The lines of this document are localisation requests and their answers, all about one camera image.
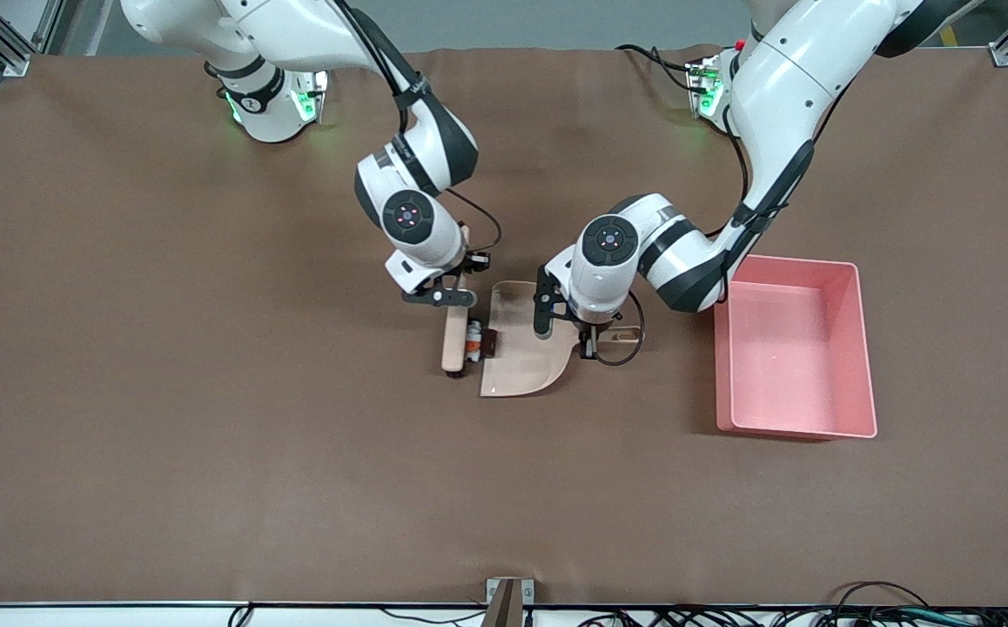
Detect metal table edge bracket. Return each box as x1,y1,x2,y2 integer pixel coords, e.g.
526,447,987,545
480,577,536,627

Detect metal base connector plate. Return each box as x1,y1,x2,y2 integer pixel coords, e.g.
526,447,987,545
293,65,333,125
685,54,724,118

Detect brown table cover mat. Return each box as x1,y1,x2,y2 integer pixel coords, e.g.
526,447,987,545
0,45,1008,608

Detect beige plastic dustpan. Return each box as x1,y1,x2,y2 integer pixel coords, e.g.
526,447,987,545
478,280,644,399

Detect beige hand brush black bristles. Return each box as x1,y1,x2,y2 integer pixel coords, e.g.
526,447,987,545
440,222,483,382

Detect pink plastic bin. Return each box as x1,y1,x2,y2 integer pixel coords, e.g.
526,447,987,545
713,254,879,441

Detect black base cable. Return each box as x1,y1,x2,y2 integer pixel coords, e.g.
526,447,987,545
615,42,698,92

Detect black cable bundle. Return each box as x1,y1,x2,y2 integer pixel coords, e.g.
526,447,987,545
574,582,1008,627

